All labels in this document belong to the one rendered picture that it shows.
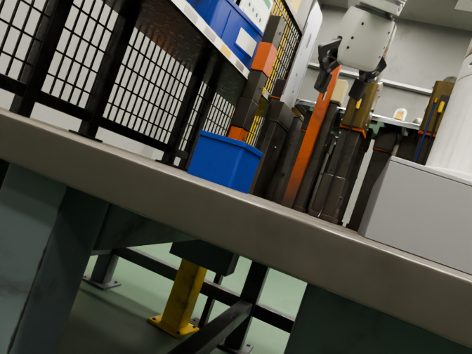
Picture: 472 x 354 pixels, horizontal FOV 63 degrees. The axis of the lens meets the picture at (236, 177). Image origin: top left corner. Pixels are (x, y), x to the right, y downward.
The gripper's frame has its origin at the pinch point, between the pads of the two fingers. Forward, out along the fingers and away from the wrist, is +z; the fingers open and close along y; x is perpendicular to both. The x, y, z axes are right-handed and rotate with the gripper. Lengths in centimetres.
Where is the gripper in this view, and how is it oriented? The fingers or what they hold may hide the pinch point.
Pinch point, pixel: (338, 90)
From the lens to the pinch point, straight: 82.1
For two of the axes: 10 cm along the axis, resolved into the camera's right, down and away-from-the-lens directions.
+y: -8.8, -0.7, -4.7
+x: 3.6, 5.5, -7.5
